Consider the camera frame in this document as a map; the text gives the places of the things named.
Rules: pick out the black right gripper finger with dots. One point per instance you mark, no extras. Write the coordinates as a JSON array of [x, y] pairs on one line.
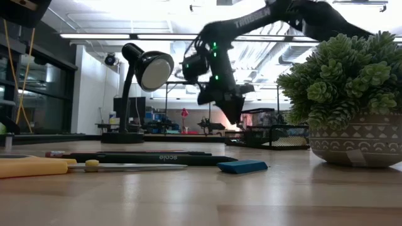
[[227, 108], [237, 108]]

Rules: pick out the black ballpoint pen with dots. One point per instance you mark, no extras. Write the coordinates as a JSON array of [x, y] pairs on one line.
[[194, 153], [81, 157], [188, 159]]

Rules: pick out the blue eraser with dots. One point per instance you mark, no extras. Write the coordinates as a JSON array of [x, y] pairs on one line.
[[242, 166]]

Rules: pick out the orange pencil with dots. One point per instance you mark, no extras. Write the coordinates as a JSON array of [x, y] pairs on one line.
[[56, 154]]

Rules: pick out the black mesh desk organizer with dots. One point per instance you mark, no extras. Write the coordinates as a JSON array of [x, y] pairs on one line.
[[257, 136]]

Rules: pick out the small red object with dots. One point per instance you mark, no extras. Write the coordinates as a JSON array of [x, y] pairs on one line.
[[184, 113]]

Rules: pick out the blue storage bins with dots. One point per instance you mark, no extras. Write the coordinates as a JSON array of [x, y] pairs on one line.
[[155, 117]]

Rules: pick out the cluttered workbench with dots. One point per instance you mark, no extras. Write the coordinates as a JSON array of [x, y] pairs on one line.
[[157, 128]]

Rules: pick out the black computer monitor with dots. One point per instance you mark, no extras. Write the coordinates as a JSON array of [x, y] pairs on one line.
[[136, 106]]

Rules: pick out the black desk lamp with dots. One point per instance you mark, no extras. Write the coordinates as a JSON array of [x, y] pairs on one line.
[[138, 59]]

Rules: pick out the green succulent in patterned pot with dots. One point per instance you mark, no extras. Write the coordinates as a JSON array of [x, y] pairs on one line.
[[345, 78]]

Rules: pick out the white plastic bottle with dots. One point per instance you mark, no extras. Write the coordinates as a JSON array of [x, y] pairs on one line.
[[112, 117]]

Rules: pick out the green round object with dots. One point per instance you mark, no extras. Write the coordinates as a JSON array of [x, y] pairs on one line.
[[2, 127]]

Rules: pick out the grey tape strip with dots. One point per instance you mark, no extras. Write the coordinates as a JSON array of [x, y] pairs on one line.
[[356, 157]]

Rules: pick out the black metal frame stand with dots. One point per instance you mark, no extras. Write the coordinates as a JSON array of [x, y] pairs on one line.
[[176, 83]]

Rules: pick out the black round wall camera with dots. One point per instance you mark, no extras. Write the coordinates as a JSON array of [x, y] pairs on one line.
[[110, 59]]

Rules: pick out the black aluminium table frame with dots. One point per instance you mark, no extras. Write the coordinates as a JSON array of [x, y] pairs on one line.
[[63, 138]]

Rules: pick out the white cylindrical post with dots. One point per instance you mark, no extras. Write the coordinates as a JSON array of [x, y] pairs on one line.
[[8, 144]]

